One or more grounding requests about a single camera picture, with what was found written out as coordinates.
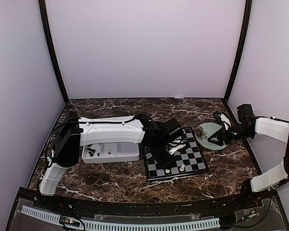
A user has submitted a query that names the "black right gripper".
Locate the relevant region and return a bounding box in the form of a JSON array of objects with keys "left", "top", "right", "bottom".
[{"left": 208, "top": 124, "right": 254, "bottom": 146}]

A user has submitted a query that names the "white chess king piece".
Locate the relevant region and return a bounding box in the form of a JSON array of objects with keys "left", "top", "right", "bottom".
[{"left": 180, "top": 164, "right": 185, "bottom": 172}]

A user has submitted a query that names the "black and grey chessboard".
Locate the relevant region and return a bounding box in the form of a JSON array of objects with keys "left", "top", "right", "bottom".
[{"left": 144, "top": 127, "right": 209, "bottom": 181}]

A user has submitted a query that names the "white plastic parts tray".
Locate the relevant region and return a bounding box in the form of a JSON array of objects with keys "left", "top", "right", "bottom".
[{"left": 81, "top": 143, "right": 140, "bottom": 164}]

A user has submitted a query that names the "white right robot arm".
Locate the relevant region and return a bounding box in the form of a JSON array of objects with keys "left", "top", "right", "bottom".
[{"left": 202, "top": 115, "right": 289, "bottom": 209}]

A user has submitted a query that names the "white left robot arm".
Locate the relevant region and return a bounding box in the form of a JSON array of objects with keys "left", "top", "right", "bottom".
[{"left": 38, "top": 112, "right": 182, "bottom": 210}]

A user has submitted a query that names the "pile of black chess pieces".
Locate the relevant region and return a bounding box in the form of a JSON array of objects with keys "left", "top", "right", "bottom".
[{"left": 86, "top": 144, "right": 100, "bottom": 157}]

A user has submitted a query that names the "light blue flower plate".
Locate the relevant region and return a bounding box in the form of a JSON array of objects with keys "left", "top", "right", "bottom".
[{"left": 195, "top": 123, "right": 227, "bottom": 151}]

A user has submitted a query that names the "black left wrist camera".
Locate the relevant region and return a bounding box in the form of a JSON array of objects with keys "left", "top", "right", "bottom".
[{"left": 163, "top": 118, "right": 182, "bottom": 141}]

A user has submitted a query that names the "black front rail base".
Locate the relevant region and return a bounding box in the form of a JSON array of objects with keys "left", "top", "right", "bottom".
[{"left": 16, "top": 187, "right": 270, "bottom": 217}]

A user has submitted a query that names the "white slotted cable duct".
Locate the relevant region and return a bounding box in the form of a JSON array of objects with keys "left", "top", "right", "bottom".
[{"left": 21, "top": 205, "right": 220, "bottom": 231}]

